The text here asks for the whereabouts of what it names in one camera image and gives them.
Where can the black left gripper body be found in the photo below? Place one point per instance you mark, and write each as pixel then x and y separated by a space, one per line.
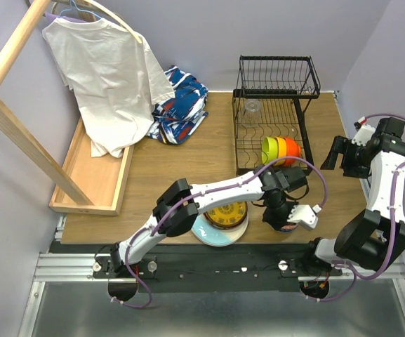
pixel 277 222

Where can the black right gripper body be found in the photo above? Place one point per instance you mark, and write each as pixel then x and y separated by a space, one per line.
pixel 355 161

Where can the orange-red bowl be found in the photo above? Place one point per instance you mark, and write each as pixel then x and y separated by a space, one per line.
pixel 292 150

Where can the yellow patterned dark-rimmed plate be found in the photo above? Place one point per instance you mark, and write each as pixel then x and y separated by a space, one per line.
pixel 227 216

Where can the green bowl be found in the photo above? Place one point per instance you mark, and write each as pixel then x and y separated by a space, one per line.
pixel 269 150

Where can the clear faceted drinking glass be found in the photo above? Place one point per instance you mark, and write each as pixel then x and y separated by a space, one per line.
pixel 252 112

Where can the red patterned bowl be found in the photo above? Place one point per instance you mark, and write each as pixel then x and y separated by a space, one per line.
pixel 288 228

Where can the yellow bowl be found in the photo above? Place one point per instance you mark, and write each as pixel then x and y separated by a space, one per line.
pixel 281 151

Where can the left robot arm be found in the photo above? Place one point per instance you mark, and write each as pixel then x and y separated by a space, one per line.
pixel 179 206

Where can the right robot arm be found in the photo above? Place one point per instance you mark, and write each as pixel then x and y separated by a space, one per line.
pixel 375 237

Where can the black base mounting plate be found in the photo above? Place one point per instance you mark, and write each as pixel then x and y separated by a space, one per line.
pixel 188 268

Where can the white and blue plate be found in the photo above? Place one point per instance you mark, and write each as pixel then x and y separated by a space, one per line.
pixel 209 235

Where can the blue patterned cloth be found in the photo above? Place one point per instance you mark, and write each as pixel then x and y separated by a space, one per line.
pixel 176 119

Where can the wooden tray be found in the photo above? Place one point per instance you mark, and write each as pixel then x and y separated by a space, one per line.
pixel 102 179

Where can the white t-shirt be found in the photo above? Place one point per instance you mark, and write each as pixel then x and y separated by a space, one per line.
pixel 116 81

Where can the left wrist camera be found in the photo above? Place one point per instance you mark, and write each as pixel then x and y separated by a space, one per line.
pixel 305 216

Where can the black wire dish rack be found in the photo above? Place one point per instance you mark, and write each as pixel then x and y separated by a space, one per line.
pixel 285 87

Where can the aluminium rail frame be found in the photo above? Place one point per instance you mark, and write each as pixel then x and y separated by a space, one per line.
pixel 75 292

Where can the wooden clothes rack frame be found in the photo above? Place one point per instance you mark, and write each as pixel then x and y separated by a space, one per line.
pixel 28 94

